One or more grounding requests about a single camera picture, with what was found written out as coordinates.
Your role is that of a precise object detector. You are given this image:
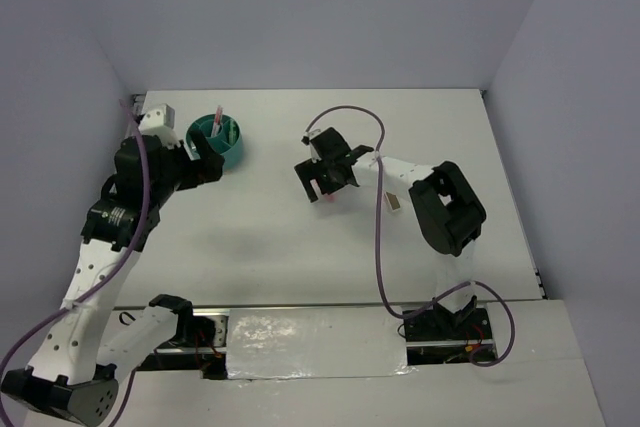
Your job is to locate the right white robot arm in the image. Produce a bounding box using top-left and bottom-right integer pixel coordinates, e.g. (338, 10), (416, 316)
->
(294, 127), (487, 338)

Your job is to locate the green highlighter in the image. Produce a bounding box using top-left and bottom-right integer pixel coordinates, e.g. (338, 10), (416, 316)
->
(228, 119), (238, 145)

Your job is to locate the teal round divided organizer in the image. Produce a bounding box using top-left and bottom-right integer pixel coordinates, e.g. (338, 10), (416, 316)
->
(185, 114), (244, 172)

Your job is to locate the aluminium rail left edge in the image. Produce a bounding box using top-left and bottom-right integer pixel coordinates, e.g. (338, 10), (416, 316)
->
(74, 92), (146, 310)

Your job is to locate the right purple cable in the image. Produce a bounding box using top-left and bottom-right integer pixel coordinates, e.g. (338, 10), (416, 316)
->
(302, 105), (516, 368)

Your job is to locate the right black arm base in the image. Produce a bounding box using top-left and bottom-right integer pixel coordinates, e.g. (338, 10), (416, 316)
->
(396, 307), (497, 366)

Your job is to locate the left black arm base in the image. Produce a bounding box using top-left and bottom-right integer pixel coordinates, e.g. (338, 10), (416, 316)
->
(138, 314), (229, 380)

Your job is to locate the brown-top white eraser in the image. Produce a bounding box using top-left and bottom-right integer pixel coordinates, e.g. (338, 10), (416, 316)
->
(384, 191), (402, 212)

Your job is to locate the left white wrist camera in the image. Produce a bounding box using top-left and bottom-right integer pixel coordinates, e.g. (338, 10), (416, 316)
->
(138, 104), (179, 148)

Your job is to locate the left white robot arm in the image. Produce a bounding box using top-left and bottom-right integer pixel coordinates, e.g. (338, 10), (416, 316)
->
(1, 130), (224, 426)

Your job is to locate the silver foil sheet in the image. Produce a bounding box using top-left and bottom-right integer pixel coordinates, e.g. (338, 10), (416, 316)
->
(226, 307), (410, 380)

